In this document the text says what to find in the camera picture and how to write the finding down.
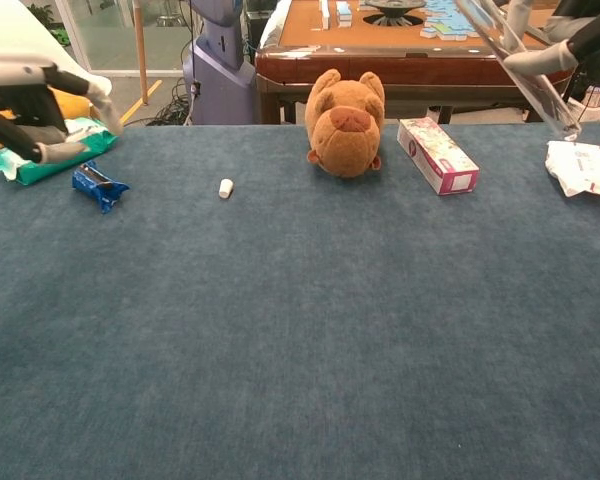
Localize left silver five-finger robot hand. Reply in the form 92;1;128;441
0;52;126;165

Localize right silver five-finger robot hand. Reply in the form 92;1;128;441
499;0;600;77

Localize transparent glass test tube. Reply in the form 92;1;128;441
454;0;583;141

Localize white chair wooden legs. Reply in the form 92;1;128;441
0;0;149;121

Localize green potted plant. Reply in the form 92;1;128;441
28;3;70;47

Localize yellow duck plush toy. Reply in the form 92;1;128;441
0;89;94;154

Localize green wet wipes pack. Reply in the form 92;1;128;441
0;117;120;186

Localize blue mahjong tile pile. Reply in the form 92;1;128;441
419;0;496;41

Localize brown mahjong table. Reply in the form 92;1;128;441
253;0;581;125

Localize white tissue pack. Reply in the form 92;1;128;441
544;139;600;199

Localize blue snack wrapper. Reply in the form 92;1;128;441
71;160;131;215

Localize pink floral carton box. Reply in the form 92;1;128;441
396;116;481;196

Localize brown capybara plush toy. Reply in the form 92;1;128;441
304;68;386;180

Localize blue table cloth mat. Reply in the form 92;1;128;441
0;122;600;480

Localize black floor cable bundle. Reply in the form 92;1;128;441
147;79;196;126

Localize thin hanging black cable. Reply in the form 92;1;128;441
187;0;202;97

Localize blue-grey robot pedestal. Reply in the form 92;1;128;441
182;0;261;126

